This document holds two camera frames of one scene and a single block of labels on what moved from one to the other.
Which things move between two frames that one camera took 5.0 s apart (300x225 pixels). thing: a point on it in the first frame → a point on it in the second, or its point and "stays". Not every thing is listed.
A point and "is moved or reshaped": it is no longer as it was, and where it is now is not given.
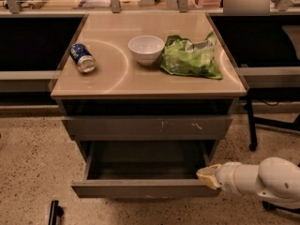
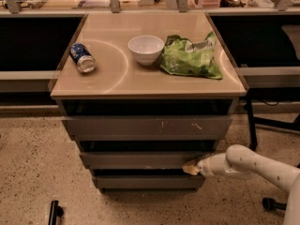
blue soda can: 83,57 stays
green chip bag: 183,56 stays
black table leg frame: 277,94 stays
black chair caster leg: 270,206 stays
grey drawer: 144,169 is moved or reshaped
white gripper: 225,176 → 204,167
